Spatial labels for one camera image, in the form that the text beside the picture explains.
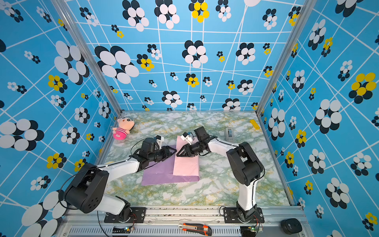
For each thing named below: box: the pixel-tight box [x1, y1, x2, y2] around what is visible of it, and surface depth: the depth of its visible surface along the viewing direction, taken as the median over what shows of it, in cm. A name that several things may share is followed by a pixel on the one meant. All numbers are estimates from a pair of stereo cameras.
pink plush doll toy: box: [112, 117, 136, 141], surface depth 105 cm
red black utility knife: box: [178, 223, 213, 237], surface depth 71 cm
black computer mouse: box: [280, 218, 303, 235], surface depth 70 cm
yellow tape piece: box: [249, 118, 261, 130], surface depth 114 cm
